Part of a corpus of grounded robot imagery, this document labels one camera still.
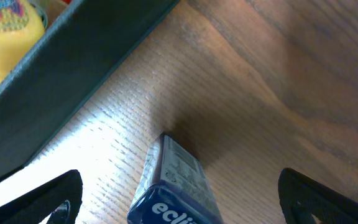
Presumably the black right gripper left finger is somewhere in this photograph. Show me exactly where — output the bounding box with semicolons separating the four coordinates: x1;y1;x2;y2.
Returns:
0;170;83;224

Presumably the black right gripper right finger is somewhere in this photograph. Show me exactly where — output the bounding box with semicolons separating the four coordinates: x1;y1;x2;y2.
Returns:
278;168;358;224

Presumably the blue Eclipse mint box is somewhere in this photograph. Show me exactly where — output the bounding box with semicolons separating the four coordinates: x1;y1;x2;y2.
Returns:
127;133;223;224

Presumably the black gift box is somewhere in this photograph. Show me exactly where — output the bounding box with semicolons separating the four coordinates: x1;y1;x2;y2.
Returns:
0;0;177;182

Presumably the yellow candy bottle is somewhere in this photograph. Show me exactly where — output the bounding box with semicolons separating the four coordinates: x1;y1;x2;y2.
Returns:
0;0;45;83

